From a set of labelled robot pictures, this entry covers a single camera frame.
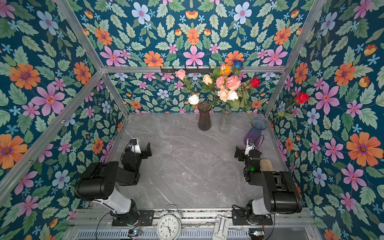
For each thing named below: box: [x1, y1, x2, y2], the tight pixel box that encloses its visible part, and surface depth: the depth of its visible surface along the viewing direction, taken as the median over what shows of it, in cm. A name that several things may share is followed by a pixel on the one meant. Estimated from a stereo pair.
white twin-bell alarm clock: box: [156, 205, 182, 240], surface depth 70 cm
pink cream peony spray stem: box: [215, 63, 258, 122], surface depth 77 cm
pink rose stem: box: [174, 69, 194, 95], surface depth 86 cm
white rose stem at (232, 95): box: [227, 89, 253, 122], surface depth 75 cm
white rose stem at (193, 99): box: [188, 94, 200, 106], surface depth 72 cm
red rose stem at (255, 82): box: [250, 76, 261, 88], surface depth 82 cm
